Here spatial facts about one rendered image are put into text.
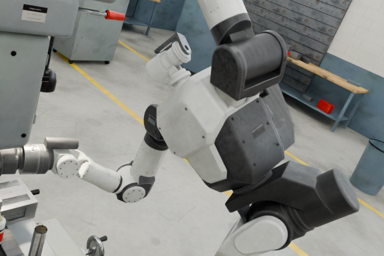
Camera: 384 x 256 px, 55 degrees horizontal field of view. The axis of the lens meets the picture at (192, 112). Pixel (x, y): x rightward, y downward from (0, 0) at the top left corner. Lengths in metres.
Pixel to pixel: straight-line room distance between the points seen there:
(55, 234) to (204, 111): 0.97
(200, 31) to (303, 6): 2.73
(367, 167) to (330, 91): 3.31
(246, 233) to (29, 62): 0.67
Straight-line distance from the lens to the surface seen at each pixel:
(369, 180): 5.38
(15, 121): 0.99
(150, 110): 1.15
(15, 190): 1.38
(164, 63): 0.97
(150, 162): 1.22
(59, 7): 0.89
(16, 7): 0.85
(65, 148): 1.17
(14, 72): 0.93
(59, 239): 1.62
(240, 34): 0.83
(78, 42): 5.57
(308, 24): 8.58
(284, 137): 1.00
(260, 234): 0.97
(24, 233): 1.45
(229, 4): 0.80
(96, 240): 1.71
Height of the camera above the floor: 1.88
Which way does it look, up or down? 21 degrees down
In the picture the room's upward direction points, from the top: 21 degrees clockwise
